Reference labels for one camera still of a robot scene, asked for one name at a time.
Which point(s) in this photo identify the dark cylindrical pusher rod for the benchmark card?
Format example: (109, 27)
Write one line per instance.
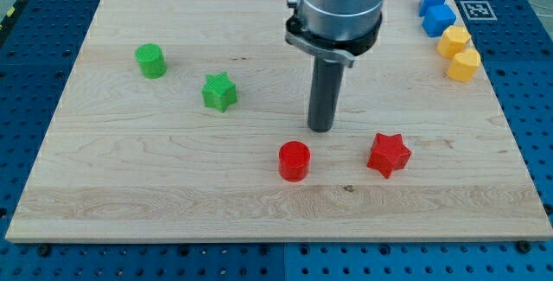
(324, 94)

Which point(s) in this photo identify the green star block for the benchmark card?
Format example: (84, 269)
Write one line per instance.
(219, 92)

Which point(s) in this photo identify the red star block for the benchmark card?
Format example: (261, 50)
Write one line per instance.
(388, 154)

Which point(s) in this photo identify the white fiducial marker tag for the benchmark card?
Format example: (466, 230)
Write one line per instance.
(476, 10)

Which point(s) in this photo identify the yellow hexagon block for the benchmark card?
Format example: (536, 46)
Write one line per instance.
(453, 40)

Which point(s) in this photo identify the green cylinder block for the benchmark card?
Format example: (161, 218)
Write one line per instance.
(150, 60)

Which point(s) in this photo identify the blue cube block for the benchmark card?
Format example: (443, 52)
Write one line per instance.
(437, 19)

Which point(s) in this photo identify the red cylinder block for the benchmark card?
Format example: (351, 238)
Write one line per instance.
(293, 161)

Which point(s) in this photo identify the wooden board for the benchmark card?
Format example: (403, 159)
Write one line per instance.
(127, 159)

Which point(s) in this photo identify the yellow heart block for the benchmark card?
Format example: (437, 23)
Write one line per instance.
(464, 65)

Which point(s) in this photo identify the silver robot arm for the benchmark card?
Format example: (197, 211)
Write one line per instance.
(334, 32)

